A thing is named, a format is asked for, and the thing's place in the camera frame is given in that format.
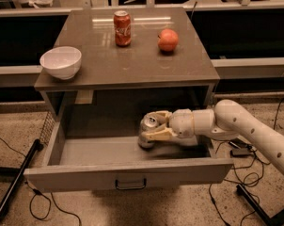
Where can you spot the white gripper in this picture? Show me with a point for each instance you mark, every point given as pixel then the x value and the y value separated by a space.
pixel 181 122

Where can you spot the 7up soda can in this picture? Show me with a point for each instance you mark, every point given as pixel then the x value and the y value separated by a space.
pixel 149 122

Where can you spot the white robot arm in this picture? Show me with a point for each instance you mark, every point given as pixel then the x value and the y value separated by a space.
pixel 225 121

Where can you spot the open grey top drawer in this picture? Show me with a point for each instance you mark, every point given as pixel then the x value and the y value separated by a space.
pixel 90 148

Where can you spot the red coca-cola can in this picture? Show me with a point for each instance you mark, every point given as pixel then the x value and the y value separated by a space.
pixel 122 24

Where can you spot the grey cabinet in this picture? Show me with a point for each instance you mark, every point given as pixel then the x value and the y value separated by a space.
pixel 138 77

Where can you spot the black power adapter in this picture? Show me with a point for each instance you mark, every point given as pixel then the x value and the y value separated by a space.
pixel 239 148

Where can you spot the red apple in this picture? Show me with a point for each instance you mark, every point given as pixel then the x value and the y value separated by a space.
pixel 168 40

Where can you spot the white bowl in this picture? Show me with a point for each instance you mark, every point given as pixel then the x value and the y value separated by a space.
pixel 62 62

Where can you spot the black bar left floor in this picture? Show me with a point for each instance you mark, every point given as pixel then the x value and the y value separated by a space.
pixel 14 185

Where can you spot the black bar floor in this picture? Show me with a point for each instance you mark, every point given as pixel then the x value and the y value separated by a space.
pixel 276 220
pixel 14 185

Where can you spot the black bar right floor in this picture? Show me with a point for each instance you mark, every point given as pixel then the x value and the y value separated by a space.
pixel 276 220

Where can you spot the black drawer handle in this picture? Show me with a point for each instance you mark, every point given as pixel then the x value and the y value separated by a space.
pixel 134 185

